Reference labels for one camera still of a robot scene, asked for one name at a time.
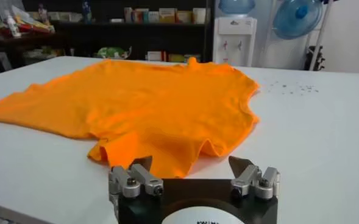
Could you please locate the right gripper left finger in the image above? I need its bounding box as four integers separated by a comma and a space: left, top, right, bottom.
108, 155, 165, 200

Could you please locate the white plastic bottle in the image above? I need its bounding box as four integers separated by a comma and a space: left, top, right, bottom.
5, 13, 22, 39

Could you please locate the blue drink bottle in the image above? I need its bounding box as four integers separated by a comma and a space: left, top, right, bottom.
81, 0, 92, 24

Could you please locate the orange t-shirt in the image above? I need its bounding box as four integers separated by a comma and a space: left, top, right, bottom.
0, 57, 261, 179

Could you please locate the pink drink bottle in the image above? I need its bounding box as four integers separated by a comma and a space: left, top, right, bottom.
37, 2, 49, 22

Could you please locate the white water dispenser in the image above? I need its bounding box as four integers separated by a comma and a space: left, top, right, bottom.
212, 16, 258, 68

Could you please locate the dark wooden table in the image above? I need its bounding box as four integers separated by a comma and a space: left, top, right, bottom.
0, 32, 67, 77

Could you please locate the white jug rack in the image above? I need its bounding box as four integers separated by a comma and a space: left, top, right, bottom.
260, 0, 334, 71

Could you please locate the green white plastic bag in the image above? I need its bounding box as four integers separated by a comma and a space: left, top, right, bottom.
96, 46, 133, 60

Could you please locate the white paper cup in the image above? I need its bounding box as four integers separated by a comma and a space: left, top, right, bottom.
193, 7, 207, 25

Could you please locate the black shelf unit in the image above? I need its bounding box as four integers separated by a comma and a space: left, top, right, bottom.
22, 0, 215, 64

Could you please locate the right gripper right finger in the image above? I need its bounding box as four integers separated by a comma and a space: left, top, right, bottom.
227, 155, 281, 201

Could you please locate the white work table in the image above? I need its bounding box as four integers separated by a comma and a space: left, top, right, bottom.
0, 56, 359, 224

